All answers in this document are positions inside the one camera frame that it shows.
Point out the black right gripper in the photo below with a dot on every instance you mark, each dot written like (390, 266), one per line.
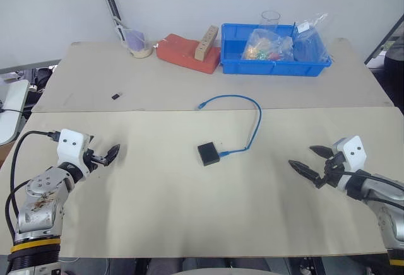
(333, 171)

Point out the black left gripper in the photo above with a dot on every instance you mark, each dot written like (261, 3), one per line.
(93, 159)

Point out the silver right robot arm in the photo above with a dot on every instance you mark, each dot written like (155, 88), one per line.
(383, 199)

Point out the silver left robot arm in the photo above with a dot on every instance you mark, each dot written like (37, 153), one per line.
(41, 199)

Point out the small black box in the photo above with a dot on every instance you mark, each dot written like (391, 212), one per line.
(208, 154)

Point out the small black adapter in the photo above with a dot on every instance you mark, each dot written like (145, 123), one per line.
(116, 96)

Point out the blue plastic bin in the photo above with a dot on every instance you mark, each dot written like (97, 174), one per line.
(271, 67)

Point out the clear cup with purple insert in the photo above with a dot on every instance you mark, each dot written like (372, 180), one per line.
(137, 43)

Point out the plastic bag with dark item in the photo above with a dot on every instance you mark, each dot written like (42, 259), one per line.
(311, 46)

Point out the plastic bag of colourful items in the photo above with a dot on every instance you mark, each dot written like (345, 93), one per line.
(265, 46)

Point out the dark-clothed bystander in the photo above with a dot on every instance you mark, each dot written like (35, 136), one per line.
(396, 63)

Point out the wooden block with holes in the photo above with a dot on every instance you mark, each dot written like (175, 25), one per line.
(205, 44)

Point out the clear plastic cup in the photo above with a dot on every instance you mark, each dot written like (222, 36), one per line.
(270, 19)

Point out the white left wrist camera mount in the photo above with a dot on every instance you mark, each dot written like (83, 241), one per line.
(71, 149)

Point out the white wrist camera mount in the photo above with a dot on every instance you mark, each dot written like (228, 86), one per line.
(355, 153)
(71, 149)

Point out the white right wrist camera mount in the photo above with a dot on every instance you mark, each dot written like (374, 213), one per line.
(355, 153)

